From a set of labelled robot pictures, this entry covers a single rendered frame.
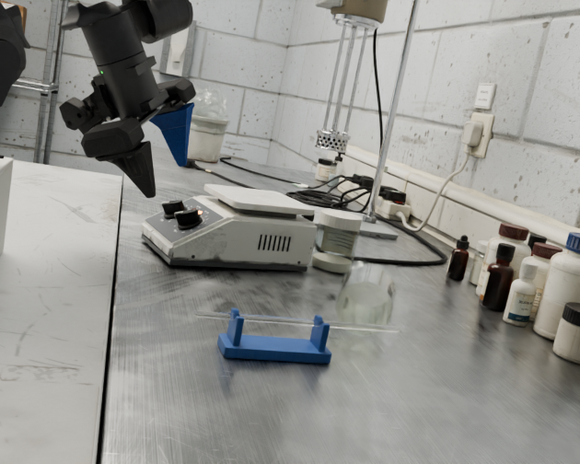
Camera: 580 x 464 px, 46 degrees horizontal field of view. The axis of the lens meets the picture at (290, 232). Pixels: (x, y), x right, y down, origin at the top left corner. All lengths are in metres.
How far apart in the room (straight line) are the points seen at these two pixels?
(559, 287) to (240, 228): 0.39
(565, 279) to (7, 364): 0.62
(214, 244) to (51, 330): 0.30
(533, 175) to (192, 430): 0.92
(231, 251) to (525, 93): 0.70
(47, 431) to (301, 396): 0.20
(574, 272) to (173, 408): 0.54
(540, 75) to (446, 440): 0.89
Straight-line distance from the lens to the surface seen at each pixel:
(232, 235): 0.86
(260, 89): 3.38
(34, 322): 0.63
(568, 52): 1.28
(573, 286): 0.88
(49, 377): 0.53
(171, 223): 0.90
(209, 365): 0.58
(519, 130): 1.35
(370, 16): 1.33
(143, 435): 0.47
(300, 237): 0.91
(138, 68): 0.80
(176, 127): 0.89
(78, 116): 0.84
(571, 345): 0.83
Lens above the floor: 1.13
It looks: 11 degrees down
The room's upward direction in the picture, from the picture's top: 11 degrees clockwise
